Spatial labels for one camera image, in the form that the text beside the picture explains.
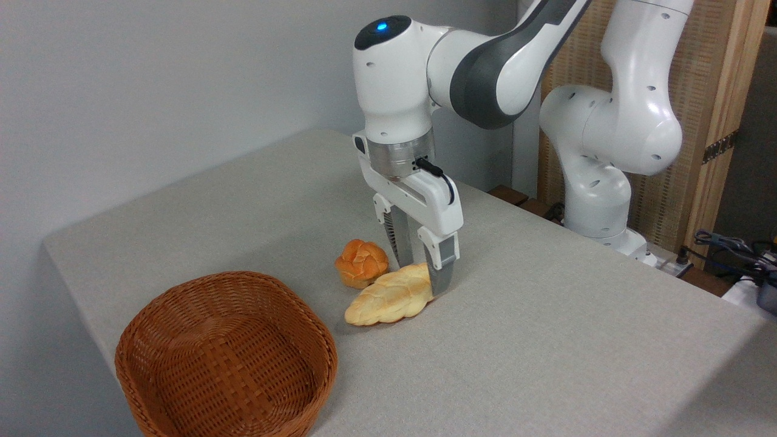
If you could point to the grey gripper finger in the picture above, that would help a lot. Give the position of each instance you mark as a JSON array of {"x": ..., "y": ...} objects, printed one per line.
[
  {"x": 400, "y": 237},
  {"x": 443, "y": 267}
]

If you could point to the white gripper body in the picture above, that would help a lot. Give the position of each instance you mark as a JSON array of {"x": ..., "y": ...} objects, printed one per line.
[{"x": 437, "y": 206}]

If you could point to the long braided pale bread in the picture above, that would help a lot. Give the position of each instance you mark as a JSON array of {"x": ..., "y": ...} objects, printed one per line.
[{"x": 388, "y": 297}]

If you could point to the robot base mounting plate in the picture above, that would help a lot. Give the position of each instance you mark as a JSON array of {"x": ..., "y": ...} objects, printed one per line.
[{"x": 665, "y": 262}]

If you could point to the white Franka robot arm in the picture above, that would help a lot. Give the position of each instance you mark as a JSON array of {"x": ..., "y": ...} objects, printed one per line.
[{"x": 485, "y": 67}]

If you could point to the round orange bread roll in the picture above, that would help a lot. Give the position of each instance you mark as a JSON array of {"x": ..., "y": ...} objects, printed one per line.
[{"x": 361, "y": 261}]

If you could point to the brown wicker basket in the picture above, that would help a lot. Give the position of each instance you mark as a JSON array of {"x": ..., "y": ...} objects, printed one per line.
[{"x": 224, "y": 364}]

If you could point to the metal screen hinge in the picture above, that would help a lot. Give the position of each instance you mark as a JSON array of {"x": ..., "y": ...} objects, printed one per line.
[{"x": 721, "y": 145}]

